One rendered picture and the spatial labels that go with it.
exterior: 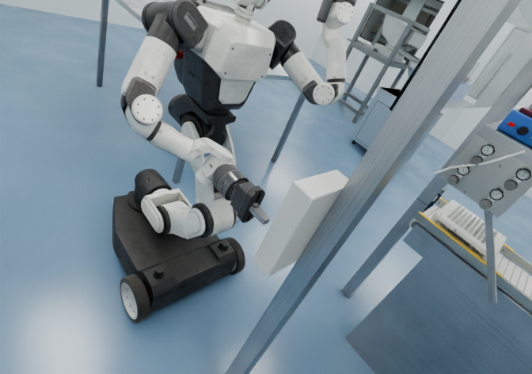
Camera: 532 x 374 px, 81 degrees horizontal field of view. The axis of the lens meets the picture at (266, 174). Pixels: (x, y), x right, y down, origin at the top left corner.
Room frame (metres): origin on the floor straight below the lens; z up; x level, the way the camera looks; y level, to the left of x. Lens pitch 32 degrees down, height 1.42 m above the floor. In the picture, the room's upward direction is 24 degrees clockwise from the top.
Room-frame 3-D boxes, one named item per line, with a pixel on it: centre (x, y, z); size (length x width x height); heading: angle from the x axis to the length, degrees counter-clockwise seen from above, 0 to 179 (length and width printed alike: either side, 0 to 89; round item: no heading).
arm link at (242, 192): (0.73, 0.04, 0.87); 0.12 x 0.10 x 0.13; 55
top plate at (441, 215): (1.15, -0.84, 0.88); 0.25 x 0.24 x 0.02; 145
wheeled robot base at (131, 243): (1.12, 0.35, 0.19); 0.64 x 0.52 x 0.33; 55
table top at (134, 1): (2.53, 0.86, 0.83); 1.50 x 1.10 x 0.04; 56
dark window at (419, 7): (7.10, -1.13, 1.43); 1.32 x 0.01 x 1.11; 54
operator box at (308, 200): (0.61, -0.13, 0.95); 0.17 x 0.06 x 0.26; 145
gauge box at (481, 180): (1.09, -0.71, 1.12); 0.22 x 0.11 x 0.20; 55
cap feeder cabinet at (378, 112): (3.88, -1.20, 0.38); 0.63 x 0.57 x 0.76; 54
